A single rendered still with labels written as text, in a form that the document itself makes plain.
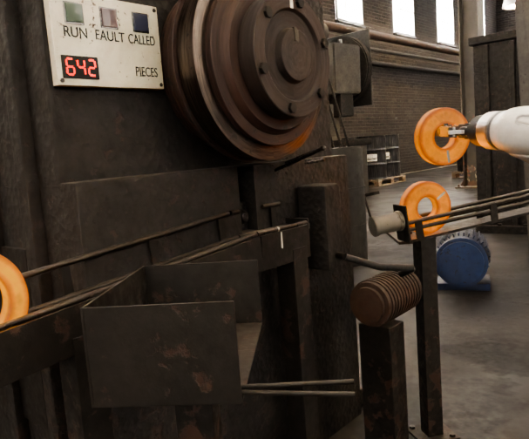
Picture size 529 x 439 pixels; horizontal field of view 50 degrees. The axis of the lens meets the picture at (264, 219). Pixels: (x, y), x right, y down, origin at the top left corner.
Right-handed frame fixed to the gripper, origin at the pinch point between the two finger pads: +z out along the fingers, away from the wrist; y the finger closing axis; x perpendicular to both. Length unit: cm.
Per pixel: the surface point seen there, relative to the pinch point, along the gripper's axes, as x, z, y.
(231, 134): 3, -12, -60
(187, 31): 25, -13, -68
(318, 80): 14.5, -4.9, -36.4
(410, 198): -18.9, 8.0, -5.3
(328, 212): -20.1, 6.0, -31.5
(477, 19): 140, 691, 495
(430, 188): -16.7, 8.1, 0.9
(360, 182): -45, 246, 85
